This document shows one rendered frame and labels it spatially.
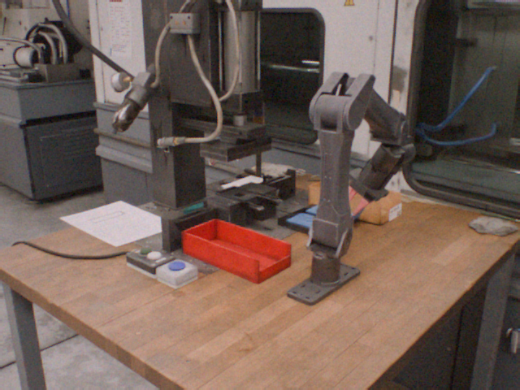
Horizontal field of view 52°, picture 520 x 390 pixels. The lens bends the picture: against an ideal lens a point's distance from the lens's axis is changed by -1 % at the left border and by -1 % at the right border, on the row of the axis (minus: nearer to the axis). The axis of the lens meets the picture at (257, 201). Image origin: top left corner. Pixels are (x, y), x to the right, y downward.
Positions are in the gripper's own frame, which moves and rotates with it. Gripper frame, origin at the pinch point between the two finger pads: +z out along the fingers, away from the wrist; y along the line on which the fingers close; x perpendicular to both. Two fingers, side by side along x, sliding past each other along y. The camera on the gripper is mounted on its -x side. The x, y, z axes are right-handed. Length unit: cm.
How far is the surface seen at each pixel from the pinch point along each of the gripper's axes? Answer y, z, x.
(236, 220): 20.6, 18.0, 14.1
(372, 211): -2.0, 4.4, -14.1
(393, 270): -19.2, -0.3, 9.0
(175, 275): 11.7, 14.3, 46.4
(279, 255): 1.9, 9.4, 22.6
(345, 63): 46, -11, -55
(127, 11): 175, 40, -71
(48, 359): 72, 154, 14
